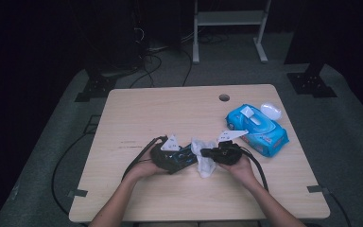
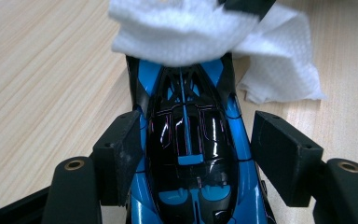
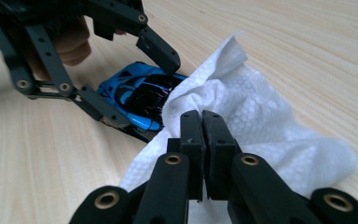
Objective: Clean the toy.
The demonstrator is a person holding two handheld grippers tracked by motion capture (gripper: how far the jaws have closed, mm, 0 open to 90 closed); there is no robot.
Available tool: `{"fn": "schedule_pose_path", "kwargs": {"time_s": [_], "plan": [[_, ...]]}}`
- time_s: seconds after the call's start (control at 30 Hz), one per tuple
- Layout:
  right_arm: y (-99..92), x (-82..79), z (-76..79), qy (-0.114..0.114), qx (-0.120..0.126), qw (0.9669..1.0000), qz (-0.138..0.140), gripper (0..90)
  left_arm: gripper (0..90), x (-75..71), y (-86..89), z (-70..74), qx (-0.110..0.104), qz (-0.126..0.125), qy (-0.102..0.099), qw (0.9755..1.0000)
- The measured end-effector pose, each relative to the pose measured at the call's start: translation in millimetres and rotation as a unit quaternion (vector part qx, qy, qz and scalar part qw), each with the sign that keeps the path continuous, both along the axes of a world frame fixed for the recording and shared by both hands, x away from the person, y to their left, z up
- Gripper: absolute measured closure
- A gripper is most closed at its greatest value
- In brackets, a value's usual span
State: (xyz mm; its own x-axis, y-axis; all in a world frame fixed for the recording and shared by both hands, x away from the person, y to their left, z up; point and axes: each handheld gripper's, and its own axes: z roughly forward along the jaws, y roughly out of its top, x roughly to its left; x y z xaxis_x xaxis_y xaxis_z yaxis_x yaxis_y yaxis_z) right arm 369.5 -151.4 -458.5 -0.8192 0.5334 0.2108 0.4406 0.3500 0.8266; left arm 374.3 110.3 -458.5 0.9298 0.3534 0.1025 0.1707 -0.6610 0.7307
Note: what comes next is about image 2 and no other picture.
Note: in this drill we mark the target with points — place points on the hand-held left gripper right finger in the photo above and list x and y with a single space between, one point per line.
282 155

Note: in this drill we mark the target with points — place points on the blue and black toy car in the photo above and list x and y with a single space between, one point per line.
192 149

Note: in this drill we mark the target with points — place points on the white wet wipe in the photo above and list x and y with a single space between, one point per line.
199 31

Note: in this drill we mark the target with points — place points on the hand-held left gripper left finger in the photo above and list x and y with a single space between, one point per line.
119 158

